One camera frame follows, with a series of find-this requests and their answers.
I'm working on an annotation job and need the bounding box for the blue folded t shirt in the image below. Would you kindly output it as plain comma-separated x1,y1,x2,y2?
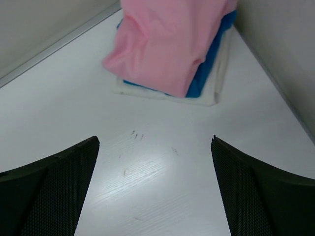
122,10,237,98

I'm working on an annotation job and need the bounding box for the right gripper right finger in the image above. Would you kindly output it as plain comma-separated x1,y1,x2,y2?
211,136,315,236

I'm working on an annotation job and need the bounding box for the white folded t shirt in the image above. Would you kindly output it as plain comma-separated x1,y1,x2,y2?
112,28,233,107

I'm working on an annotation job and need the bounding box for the pink t shirt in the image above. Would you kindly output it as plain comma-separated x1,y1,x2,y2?
102,0,237,98

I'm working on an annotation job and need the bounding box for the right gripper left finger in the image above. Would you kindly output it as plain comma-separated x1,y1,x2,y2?
0,136,99,236

